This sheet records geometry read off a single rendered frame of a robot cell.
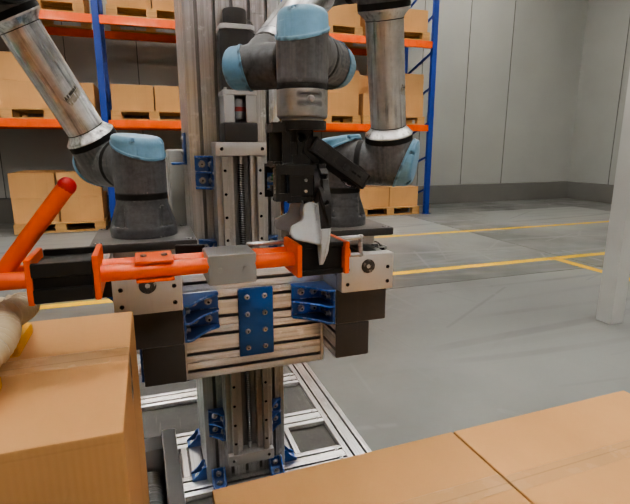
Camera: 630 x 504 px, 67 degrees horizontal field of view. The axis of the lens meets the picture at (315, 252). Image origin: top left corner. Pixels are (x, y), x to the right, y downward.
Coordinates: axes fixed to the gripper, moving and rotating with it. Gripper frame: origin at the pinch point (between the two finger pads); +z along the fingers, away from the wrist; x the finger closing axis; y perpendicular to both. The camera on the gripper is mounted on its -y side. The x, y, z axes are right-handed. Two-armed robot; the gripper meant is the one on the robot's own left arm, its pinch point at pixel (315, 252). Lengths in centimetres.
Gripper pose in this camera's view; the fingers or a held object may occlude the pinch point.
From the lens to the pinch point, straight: 75.8
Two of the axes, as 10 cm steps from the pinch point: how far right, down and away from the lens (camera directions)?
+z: -0.1, 9.8, 2.1
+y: -9.4, 0.7, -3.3
